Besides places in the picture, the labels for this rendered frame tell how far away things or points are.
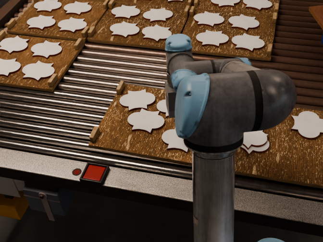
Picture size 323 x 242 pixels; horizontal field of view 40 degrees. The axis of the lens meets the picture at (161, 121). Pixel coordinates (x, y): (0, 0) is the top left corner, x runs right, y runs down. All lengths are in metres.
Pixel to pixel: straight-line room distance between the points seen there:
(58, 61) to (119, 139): 0.57
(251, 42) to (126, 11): 0.65
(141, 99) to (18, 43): 0.72
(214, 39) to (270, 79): 1.20
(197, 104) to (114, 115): 0.90
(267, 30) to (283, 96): 1.30
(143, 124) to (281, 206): 0.55
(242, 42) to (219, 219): 1.20
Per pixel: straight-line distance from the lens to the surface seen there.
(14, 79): 1.94
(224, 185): 0.88
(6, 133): 1.72
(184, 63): 1.20
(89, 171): 1.48
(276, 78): 0.84
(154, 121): 1.59
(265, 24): 2.15
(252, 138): 1.52
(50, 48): 2.06
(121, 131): 1.58
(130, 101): 1.68
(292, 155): 1.52
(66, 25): 2.21
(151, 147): 1.51
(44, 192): 1.59
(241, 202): 1.39
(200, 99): 0.78
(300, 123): 1.62
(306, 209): 1.41
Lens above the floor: 2.03
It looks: 43 degrees down
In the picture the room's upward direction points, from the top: 4 degrees counter-clockwise
